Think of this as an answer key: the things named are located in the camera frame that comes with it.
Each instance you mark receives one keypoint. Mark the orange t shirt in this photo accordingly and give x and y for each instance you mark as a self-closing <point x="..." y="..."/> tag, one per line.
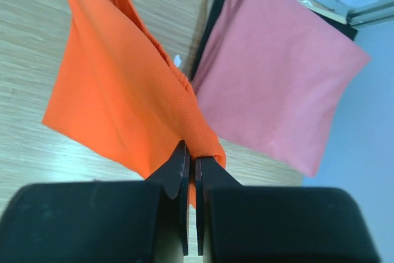
<point x="119" y="94"/>

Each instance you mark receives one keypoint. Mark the folded dark shirts under stack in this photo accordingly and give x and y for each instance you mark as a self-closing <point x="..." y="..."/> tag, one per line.
<point x="215" y="7"/>

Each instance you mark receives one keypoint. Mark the folded pink t shirt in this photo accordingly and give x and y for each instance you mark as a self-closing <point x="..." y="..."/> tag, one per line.
<point x="271" y="76"/>

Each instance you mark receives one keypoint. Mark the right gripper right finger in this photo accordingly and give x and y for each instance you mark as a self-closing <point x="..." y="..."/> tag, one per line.
<point x="237" y="223"/>

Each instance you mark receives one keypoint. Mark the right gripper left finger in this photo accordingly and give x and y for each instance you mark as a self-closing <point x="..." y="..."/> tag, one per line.
<point x="102" y="221"/>

